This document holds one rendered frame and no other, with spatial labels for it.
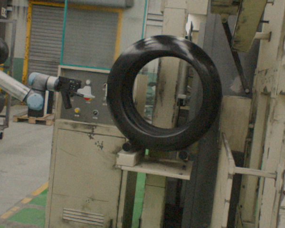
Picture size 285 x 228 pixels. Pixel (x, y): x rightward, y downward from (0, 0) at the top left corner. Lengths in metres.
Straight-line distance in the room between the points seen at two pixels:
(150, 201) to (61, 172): 0.70
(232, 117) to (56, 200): 1.34
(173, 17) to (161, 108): 0.52
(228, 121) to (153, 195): 0.63
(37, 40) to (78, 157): 9.32
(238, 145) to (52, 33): 9.88
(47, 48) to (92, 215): 9.27
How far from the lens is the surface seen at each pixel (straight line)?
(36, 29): 11.78
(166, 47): 1.79
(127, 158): 1.86
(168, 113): 2.17
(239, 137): 2.11
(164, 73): 2.17
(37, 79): 2.06
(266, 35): 2.00
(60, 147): 2.62
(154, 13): 11.02
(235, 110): 2.09
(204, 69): 1.78
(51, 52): 11.56
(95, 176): 2.57
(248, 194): 2.19
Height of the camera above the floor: 1.25
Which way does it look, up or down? 5 degrees down
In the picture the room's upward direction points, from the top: 6 degrees clockwise
